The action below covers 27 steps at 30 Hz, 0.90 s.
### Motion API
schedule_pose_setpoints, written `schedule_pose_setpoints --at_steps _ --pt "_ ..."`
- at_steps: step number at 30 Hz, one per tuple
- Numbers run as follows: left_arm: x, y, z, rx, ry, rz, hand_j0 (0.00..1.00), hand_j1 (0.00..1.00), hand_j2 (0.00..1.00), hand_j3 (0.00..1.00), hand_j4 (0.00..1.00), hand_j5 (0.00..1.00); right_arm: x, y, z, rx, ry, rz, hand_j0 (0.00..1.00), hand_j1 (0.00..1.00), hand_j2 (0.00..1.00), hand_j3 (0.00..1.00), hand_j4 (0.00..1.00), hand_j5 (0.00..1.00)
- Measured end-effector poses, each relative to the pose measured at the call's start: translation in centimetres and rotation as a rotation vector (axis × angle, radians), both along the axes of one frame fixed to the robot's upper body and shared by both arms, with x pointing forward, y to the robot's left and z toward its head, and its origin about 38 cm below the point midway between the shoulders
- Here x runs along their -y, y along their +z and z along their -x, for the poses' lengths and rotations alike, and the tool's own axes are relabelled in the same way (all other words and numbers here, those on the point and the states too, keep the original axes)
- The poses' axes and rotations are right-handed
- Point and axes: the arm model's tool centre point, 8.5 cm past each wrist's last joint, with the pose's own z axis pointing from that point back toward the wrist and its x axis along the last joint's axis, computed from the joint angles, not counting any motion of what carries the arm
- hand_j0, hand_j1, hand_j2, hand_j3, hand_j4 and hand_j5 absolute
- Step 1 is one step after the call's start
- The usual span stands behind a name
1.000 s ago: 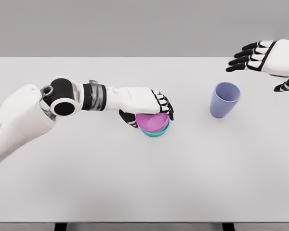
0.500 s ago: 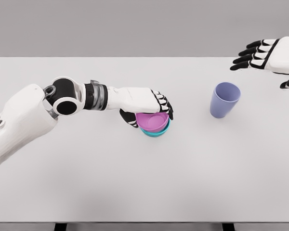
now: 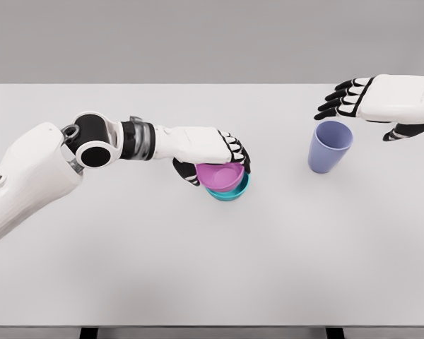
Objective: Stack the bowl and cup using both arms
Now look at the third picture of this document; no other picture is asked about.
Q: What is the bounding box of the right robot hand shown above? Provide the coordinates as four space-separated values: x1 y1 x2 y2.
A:
314 73 424 143

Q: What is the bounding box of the lavender cup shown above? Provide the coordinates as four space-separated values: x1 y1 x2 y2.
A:
307 120 354 174

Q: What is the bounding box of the teal bowl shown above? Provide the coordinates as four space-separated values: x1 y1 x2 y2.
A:
204 172 251 203

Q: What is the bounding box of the pink bowl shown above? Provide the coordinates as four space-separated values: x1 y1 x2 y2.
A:
195 162 246 193

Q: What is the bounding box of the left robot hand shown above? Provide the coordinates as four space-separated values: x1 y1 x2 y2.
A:
172 126 252 188

